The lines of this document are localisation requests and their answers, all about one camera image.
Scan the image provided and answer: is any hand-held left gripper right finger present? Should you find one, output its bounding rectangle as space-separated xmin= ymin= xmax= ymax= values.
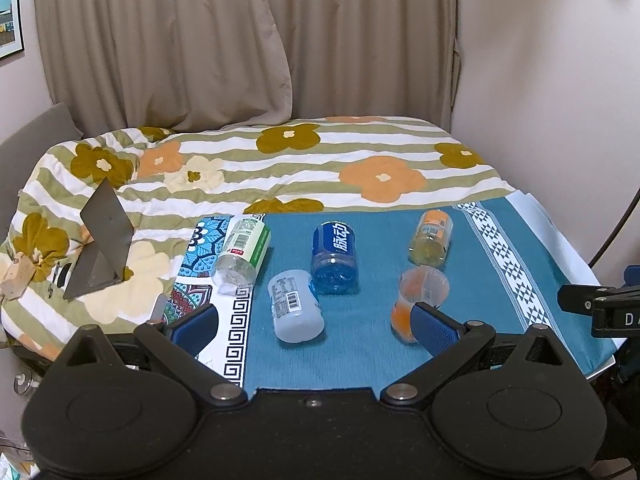
xmin=381 ymin=302 xmax=587 ymax=406

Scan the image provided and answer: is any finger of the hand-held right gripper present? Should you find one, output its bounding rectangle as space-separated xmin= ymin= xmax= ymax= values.
xmin=557 ymin=283 xmax=640 ymax=314

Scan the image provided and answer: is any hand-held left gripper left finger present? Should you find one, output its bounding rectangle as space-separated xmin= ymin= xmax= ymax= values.
xmin=50 ymin=303 xmax=249 ymax=407

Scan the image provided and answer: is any clear cup with orange tint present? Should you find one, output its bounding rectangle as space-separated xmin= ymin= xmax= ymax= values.
xmin=390 ymin=266 xmax=451 ymax=345

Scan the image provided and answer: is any clear cup with green label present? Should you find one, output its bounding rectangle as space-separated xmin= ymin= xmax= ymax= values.
xmin=210 ymin=214 xmax=272 ymax=297

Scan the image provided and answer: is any clear cup with orange label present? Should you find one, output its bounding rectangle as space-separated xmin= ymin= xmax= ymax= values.
xmin=408 ymin=209 xmax=454 ymax=267

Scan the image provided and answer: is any clear cup with blue label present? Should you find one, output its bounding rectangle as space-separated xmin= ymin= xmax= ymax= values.
xmin=310 ymin=221 xmax=359 ymax=296

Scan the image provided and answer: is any teal patterned tablecloth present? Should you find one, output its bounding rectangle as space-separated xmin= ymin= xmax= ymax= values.
xmin=170 ymin=195 xmax=621 ymax=392

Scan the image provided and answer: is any white underlay sheet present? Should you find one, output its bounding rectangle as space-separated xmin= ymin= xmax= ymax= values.
xmin=505 ymin=191 xmax=629 ymax=377

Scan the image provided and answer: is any white plastic bottle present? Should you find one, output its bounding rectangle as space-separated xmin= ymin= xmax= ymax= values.
xmin=267 ymin=269 xmax=326 ymax=344

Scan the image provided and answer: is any grey folding stand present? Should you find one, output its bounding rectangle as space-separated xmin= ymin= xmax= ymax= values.
xmin=62 ymin=178 xmax=136 ymax=301

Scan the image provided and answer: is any floral striped blanket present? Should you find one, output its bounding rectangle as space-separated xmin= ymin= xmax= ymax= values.
xmin=0 ymin=116 xmax=519 ymax=362

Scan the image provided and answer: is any grey headboard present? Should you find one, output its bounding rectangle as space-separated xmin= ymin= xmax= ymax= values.
xmin=0 ymin=102 xmax=84 ymax=243

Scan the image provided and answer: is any beige curtain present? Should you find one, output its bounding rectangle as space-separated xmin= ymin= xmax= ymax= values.
xmin=259 ymin=0 xmax=462 ymax=130
xmin=34 ymin=0 xmax=294 ymax=134

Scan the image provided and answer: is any black cable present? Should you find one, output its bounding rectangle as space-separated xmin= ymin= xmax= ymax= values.
xmin=587 ymin=187 xmax=640 ymax=269

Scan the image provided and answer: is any framed wall picture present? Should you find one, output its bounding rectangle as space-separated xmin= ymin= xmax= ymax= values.
xmin=0 ymin=0 xmax=26 ymax=64

